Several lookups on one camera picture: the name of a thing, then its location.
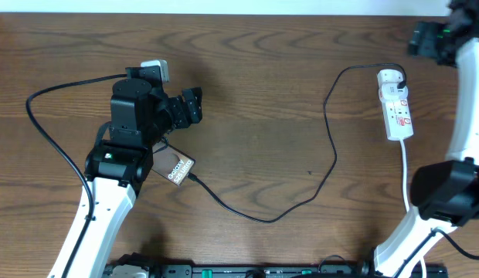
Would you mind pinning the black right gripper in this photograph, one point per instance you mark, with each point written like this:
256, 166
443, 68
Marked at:
426, 41

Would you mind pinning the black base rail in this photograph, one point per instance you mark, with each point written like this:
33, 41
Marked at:
187, 271

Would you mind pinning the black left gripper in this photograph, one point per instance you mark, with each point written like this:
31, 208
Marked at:
194, 112

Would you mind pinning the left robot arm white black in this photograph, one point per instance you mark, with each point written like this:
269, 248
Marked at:
120, 161

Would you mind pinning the white power strip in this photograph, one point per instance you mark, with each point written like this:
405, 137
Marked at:
395, 109

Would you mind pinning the white USB charger plug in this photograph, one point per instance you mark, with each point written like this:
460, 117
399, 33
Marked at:
389, 76

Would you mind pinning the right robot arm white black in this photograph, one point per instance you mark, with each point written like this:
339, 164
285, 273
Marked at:
444, 196

